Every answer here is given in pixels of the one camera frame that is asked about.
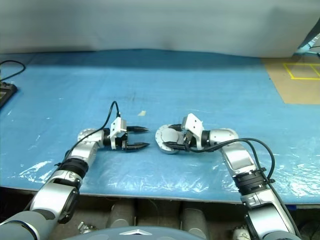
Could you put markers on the blue table mat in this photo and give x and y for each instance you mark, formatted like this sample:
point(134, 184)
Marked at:
point(200, 95)

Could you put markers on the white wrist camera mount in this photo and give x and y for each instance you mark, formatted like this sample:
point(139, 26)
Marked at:
point(193, 123)
point(117, 126)

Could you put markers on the pale blue metal stand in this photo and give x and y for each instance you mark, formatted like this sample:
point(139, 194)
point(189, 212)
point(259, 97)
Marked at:
point(306, 48)

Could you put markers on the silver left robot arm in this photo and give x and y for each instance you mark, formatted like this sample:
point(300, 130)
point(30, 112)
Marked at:
point(82, 152)

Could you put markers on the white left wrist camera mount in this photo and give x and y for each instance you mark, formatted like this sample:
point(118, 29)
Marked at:
point(117, 126)

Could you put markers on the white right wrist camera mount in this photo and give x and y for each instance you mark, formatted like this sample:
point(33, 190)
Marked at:
point(193, 123)

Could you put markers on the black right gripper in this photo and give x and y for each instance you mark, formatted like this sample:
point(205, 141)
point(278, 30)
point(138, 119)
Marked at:
point(189, 141)

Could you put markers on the grey robot torso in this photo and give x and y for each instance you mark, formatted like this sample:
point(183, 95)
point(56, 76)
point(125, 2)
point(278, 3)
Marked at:
point(130, 235)

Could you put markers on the grey cylinder under table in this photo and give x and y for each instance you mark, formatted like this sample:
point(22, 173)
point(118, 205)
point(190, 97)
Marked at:
point(193, 220)
point(121, 215)

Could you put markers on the yellow tape grid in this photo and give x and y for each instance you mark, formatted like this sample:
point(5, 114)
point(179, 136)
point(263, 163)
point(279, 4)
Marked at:
point(287, 70)

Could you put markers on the silver round motor cover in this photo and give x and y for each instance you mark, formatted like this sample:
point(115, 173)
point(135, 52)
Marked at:
point(170, 136)

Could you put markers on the brown cardboard sheet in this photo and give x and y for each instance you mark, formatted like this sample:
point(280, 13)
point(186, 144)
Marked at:
point(295, 92)

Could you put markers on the black keyboard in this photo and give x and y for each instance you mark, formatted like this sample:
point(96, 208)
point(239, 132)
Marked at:
point(6, 92)

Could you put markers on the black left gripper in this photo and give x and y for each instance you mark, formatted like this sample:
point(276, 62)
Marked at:
point(122, 143)

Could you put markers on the beige tape piece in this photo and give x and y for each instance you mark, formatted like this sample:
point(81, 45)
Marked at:
point(142, 113)

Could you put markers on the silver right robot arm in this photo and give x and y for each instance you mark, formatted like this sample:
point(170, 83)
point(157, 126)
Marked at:
point(237, 155)

